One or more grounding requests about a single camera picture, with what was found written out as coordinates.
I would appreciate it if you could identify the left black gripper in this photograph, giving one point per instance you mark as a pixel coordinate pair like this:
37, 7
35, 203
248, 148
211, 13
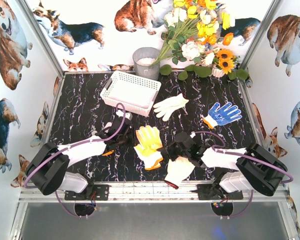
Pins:
129, 135

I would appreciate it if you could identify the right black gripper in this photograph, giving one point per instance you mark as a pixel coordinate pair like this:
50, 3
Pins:
170, 152

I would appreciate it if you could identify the yellow coated work glove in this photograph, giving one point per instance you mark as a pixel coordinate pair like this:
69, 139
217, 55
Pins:
149, 143

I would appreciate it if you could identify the white glove orange cuff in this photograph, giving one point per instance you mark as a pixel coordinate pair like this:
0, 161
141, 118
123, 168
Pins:
152, 161

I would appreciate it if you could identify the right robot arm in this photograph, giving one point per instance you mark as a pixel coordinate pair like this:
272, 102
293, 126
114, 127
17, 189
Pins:
247, 169

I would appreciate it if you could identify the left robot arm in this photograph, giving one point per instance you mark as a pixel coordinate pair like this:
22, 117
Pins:
48, 170

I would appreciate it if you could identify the white plastic storage basket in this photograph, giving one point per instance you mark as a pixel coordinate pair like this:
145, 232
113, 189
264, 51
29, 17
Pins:
136, 93

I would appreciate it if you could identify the white glove blue finger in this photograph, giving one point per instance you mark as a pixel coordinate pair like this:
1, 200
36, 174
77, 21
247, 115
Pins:
103, 134

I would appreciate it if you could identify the cream glove red cuff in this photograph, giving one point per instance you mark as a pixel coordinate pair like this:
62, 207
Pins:
177, 171

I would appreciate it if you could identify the cream knit glove pair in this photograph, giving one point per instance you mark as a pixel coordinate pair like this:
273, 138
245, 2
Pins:
165, 108

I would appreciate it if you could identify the blue dotted work glove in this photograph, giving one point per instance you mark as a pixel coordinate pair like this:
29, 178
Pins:
221, 115

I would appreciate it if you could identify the grey metal bucket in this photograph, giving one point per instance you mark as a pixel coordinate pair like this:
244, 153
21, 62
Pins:
146, 64

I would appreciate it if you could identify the small sunflower pot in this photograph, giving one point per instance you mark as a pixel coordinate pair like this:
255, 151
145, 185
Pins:
224, 62

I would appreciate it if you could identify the artificial flower bouquet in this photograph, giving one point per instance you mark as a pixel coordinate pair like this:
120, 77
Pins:
193, 28

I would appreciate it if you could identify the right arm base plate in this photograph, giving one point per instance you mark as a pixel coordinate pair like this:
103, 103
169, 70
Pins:
210, 192

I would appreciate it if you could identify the aluminium front rail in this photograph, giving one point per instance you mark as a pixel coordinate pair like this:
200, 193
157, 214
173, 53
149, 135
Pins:
148, 192

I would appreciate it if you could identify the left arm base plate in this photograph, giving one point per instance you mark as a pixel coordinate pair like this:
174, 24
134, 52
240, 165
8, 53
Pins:
90, 192

